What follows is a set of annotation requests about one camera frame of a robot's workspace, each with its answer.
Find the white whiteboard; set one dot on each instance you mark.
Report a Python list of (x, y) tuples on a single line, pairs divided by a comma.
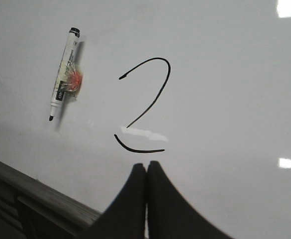
[(202, 86)]

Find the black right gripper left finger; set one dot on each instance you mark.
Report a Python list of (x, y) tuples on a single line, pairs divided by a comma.
[(125, 216)]

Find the grey aluminium whiteboard tray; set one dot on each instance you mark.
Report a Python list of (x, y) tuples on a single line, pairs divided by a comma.
[(68, 208)]

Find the white whiteboard marker black tip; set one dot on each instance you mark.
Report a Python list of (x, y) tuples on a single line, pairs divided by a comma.
[(64, 70)]

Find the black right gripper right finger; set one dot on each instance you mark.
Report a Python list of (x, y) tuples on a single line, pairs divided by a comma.
[(170, 216)]

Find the red magnet taped to marker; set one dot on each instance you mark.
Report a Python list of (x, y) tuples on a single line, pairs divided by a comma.
[(72, 80)]

